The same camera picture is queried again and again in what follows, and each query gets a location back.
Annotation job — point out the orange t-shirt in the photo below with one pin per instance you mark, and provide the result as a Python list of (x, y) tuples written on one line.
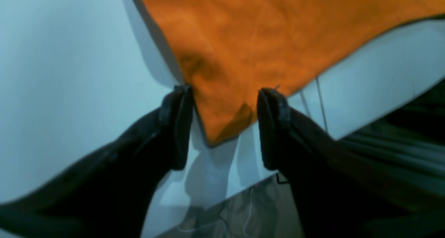
[(229, 49)]

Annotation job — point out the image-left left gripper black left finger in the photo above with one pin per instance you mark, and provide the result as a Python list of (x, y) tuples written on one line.
[(107, 193)]

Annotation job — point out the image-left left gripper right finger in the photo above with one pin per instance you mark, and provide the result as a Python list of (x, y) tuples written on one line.
[(337, 193)]

